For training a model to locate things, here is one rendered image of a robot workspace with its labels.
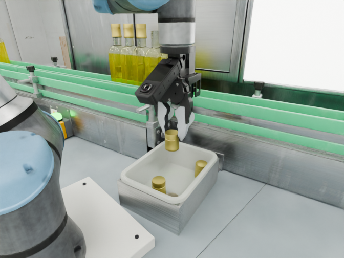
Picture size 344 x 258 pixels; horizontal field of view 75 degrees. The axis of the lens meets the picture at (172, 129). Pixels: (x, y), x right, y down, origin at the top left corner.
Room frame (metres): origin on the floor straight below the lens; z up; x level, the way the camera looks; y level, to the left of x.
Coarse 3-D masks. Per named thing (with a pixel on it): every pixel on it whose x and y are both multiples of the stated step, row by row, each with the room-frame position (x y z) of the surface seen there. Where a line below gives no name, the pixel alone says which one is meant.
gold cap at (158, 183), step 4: (156, 176) 0.46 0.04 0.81; (160, 176) 0.46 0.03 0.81; (152, 180) 0.44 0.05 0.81; (156, 180) 0.44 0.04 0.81; (160, 180) 0.44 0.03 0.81; (164, 180) 0.44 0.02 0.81; (152, 184) 0.44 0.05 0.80; (156, 184) 0.43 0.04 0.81; (160, 184) 0.43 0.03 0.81; (164, 184) 0.43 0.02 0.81; (156, 188) 0.43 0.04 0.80; (160, 188) 0.43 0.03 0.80; (164, 188) 0.43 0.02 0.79; (164, 192) 0.43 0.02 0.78
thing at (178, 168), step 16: (160, 144) 0.57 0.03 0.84; (144, 160) 0.50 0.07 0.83; (160, 160) 0.55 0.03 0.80; (176, 160) 0.58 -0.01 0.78; (192, 160) 0.55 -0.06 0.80; (208, 160) 0.52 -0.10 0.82; (128, 176) 0.44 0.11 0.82; (144, 176) 0.49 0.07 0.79; (176, 176) 0.51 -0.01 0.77; (192, 176) 0.51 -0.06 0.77; (160, 192) 0.37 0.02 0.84; (176, 192) 0.45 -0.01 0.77
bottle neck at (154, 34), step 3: (150, 33) 0.76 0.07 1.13; (153, 33) 0.75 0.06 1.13; (156, 33) 0.75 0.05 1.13; (153, 36) 0.75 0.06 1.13; (156, 36) 0.75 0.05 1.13; (153, 39) 0.75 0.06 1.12; (156, 39) 0.75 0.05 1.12; (153, 42) 0.75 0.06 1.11; (156, 42) 0.75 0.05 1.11; (153, 45) 0.75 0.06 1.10; (156, 45) 0.75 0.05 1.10; (159, 45) 0.76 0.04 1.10
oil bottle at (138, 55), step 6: (138, 48) 0.78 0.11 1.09; (144, 48) 0.78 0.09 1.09; (132, 54) 0.79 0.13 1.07; (138, 54) 0.77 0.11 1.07; (144, 54) 0.77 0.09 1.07; (132, 60) 0.79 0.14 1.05; (138, 60) 0.77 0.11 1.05; (144, 60) 0.76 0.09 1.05; (138, 66) 0.77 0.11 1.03; (144, 66) 0.76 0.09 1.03; (138, 72) 0.78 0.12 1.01; (144, 72) 0.76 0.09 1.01; (138, 78) 0.78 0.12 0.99; (144, 78) 0.76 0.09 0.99; (138, 84) 0.78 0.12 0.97
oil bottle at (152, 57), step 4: (152, 48) 0.75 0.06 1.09; (156, 48) 0.75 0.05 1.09; (148, 52) 0.75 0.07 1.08; (152, 52) 0.74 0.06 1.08; (156, 52) 0.74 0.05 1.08; (148, 56) 0.75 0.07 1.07; (152, 56) 0.74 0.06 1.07; (156, 56) 0.73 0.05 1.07; (160, 56) 0.74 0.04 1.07; (148, 60) 0.75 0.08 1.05; (152, 60) 0.74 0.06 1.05; (156, 60) 0.73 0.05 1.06; (160, 60) 0.74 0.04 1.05; (148, 64) 0.75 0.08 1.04; (152, 64) 0.74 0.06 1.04; (156, 64) 0.73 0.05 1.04; (148, 68) 0.75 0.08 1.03; (152, 68) 0.74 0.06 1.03; (148, 72) 0.75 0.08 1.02
